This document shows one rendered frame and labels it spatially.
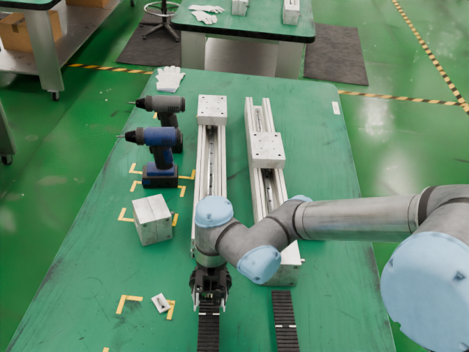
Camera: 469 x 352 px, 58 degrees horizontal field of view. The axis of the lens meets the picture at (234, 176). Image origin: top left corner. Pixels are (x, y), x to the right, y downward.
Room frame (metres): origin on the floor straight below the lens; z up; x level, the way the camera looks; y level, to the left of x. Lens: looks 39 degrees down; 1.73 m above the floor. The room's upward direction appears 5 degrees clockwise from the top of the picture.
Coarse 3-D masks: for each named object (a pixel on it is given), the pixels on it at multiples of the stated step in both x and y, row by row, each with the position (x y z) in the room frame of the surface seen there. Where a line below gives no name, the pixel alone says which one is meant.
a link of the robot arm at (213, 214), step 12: (204, 204) 0.60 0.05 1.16; (216, 204) 0.60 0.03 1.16; (228, 204) 0.61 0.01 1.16; (204, 216) 0.57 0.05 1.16; (216, 216) 0.57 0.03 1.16; (228, 216) 0.58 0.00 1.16; (204, 228) 0.56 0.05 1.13; (216, 228) 0.56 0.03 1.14; (204, 240) 0.56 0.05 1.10; (216, 240) 0.54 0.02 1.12; (204, 252) 0.56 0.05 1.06; (216, 252) 0.56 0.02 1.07
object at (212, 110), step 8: (200, 96) 1.48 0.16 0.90; (208, 96) 1.49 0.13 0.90; (216, 96) 1.50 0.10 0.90; (224, 96) 1.50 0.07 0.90; (200, 104) 1.43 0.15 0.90; (208, 104) 1.43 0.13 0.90; (216, 104) 1.44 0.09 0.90; (224, 104) 1.44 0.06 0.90; (200, 112) 1.36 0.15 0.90; (208, 112) 1.37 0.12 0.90; (216, 112) 1.37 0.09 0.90; (224, 112) 1.38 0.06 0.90; (200, 120) 1.34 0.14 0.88; (208, 120) 1.35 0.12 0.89; (216, 120) 1.35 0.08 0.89; (224, 120) 1.35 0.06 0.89; (208, 128) 1.36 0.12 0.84
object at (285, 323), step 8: (272, 296) 0.65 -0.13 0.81; (280, 296) 0.65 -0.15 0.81; (288, 296) 0.65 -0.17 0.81; (280, 304) 0.63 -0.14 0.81; (288, 304) 0.63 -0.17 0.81; (280, 312) 0.60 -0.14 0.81; (288, 312) 0.60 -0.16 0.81; (280, 320) 0.58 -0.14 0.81; (288, 320) 0.58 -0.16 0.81; (280, 328) 0.56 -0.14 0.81; (288, 328) 0.56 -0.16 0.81; (280, 336) 0.54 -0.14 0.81; (288, 336) 0.54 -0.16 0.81; (296, 336) 0.54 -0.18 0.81; (280, 344) 0.52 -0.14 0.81; (288, 344) 0.52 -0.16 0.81; (296, 344) 0.52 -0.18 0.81
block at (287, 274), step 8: (296, 240) 0.79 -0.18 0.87; (288, 248) 0.76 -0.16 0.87; (296, 248) 0.76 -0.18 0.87; (288, 256) 0.73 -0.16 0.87; (296, 256) 0.73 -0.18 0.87; (288, 264) 0.71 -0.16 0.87; (296, 264) 0.71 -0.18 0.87; (280, 272) 0.71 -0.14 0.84; (288, 272) 0.71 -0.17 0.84; (296, 272) 0.71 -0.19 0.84; (272, 280) 0.70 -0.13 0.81; (280, 280) 0.71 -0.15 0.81; (288, 280) 0.71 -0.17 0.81; (296, 280) 0.71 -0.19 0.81
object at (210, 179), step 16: (224, 128) 1.34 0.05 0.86; (208, 144) 1.28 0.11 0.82; (224, 144) 1.23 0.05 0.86; (208, 160) 1.17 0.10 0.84; (224, 160) 1.14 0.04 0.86; (208, 176) 1.08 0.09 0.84; (224, 176) 1.05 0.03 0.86; (208, 192) 1.00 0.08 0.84; (224, 192) 0.97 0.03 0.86; (192, 224) 0.83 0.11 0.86; (192, 240) 0.77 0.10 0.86; (192, 256) 0.77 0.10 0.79
